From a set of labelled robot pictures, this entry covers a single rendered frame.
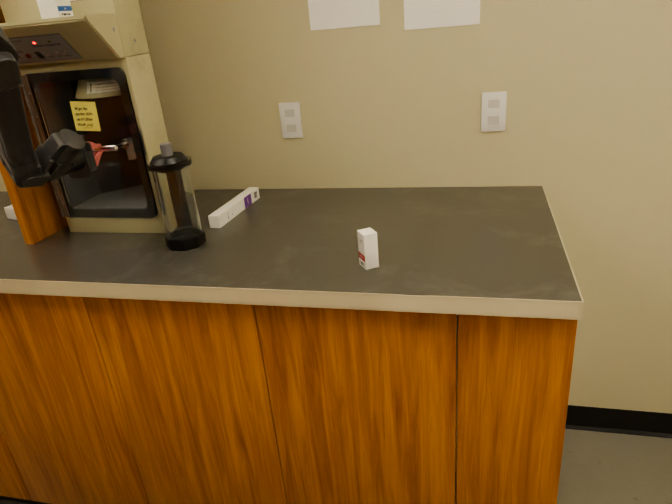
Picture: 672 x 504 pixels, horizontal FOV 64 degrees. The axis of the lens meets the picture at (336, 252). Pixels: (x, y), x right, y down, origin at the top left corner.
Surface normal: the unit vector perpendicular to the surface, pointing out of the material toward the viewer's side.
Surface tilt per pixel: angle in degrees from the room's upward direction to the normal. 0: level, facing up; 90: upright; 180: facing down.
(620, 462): 0
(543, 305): 89
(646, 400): 90
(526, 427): 90
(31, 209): 90
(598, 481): 0
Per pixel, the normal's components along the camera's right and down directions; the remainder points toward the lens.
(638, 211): -0.23, 0.42
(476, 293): -0.08, -0.91
